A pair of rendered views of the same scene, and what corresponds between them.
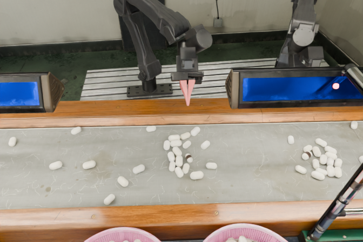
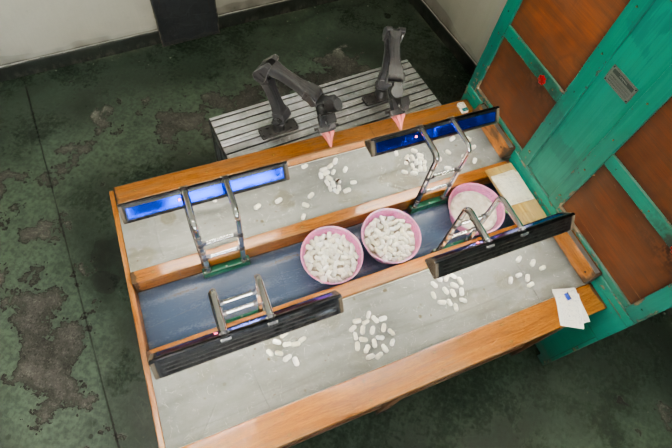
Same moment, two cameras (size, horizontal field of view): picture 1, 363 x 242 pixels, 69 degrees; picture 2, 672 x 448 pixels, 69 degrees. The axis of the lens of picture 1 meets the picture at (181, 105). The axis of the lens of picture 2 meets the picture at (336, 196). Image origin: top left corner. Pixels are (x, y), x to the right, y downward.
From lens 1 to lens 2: 1.50 m
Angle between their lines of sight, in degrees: 25
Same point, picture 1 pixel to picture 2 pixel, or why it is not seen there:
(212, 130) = (345, 157)
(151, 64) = (284, 112)
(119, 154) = (292, 189)
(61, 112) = (234, 169)
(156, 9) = (298, 84)
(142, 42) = (277, 98)
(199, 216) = (357, 211)
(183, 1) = not seen: outside the picture
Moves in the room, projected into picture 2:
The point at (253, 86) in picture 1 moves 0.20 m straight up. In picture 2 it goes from (380, 145) to (390, 112)
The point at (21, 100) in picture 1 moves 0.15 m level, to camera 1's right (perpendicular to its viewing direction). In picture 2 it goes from (275, 177) to (312, 168)
